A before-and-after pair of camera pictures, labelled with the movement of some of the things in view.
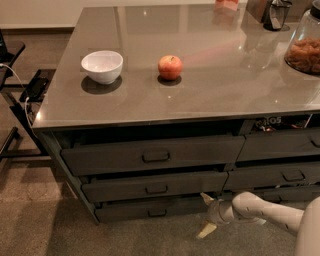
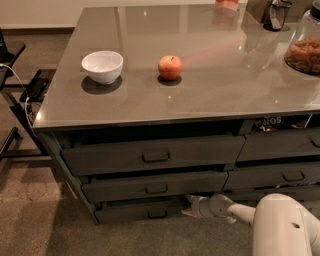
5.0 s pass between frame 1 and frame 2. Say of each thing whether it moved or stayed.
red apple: stayed
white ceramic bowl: stayed
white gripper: moved
